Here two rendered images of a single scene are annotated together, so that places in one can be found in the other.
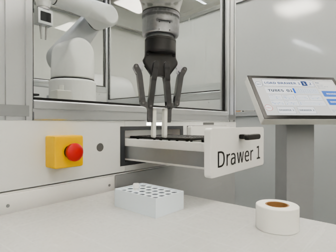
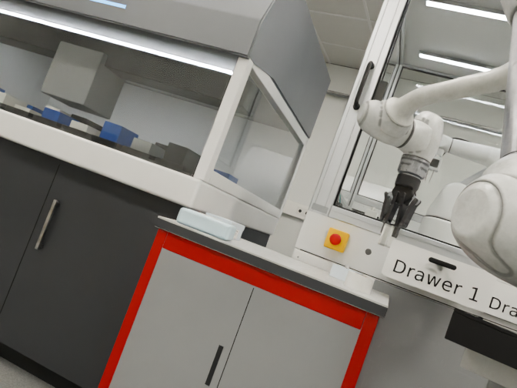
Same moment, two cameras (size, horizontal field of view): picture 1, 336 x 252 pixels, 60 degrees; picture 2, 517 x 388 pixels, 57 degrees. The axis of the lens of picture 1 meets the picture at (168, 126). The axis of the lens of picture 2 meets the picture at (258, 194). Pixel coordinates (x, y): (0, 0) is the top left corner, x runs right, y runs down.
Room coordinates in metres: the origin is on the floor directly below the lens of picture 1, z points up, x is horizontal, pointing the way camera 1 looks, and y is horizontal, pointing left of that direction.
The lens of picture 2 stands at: (-0.28, -1.21, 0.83)
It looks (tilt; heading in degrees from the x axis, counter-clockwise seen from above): 4 degrees up; 67
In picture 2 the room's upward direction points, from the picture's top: 20 degrees clockwise
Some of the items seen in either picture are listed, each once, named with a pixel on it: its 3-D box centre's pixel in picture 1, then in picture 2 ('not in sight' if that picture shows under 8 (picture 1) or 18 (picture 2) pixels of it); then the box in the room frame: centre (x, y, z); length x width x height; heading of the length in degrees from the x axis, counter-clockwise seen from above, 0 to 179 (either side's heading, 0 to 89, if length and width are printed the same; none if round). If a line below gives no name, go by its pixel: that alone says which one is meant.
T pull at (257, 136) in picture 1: (247, 136); (441, 263); (0.73, -0.20, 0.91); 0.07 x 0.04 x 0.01; 140
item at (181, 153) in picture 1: (174, 148); not in sight; (0.88, -0.02, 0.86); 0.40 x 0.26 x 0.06; 50
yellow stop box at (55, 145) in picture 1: (65, 151); (336, 239); (0.66, 0.23, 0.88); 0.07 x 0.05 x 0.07; 140
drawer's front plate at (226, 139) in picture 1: (238, 148); (437, 274); (0.74, -0.18, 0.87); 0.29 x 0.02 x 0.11; 140
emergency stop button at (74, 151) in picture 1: (73, 152); (335, 239); (0.64, 0.21, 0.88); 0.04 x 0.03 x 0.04; 140
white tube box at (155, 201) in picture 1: (148, 198); (346, 274); (0.61, 0.04, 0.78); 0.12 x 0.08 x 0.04; 48
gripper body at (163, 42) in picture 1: (160, 57); (405, 189); (0.70, 0.02, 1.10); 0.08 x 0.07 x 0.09; 103
